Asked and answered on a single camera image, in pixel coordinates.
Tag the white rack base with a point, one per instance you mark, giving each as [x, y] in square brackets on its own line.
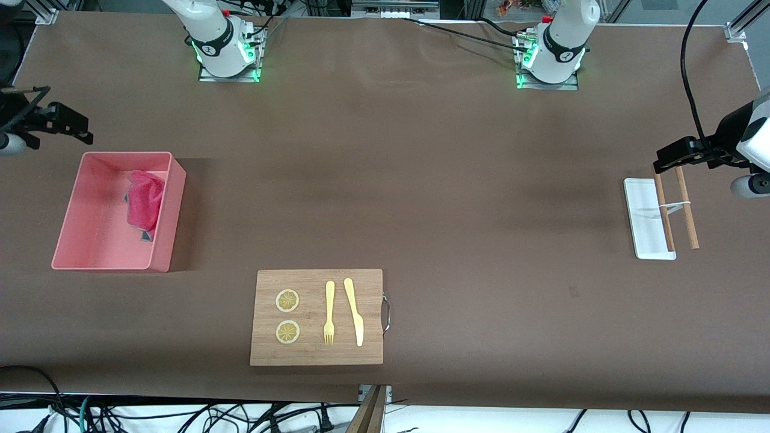
[643, 222]

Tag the wooden stand legs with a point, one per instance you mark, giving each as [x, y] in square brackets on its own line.
[370, 415]

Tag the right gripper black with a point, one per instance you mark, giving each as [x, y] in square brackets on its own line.
[13, 110]

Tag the pink and grey cloth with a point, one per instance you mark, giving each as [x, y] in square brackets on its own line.
[144, 201]

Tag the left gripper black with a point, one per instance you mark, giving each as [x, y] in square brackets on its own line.
[726, 139]

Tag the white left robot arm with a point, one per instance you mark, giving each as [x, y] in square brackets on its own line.
[559, 42]

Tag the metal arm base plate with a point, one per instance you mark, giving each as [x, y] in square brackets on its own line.
[565, 86]
[240, 78]

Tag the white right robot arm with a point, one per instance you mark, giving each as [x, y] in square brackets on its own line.
[210, 36]

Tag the lemon slice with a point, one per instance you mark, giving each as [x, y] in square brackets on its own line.
[287, 300]
[287, 332]

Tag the brown wooden rod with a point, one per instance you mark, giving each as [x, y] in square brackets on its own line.
[687, 210]
[665, 216]

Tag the aluminium frame post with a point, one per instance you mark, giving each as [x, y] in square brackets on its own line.
[737, 30]
[45, 15]

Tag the yellow plastic fork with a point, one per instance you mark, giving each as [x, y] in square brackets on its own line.
[329, 300]

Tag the grey power strip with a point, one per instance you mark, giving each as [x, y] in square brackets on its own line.
[391, 9]

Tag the yellow plastic knife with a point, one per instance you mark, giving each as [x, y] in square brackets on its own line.
[355, 313]

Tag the white clip between rods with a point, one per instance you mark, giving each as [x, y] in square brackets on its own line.
[677, 206]

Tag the bamboo cutting board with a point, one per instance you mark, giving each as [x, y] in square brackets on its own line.
[313, 288]

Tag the pink plastic bin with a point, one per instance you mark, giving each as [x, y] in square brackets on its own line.
[90, 240]

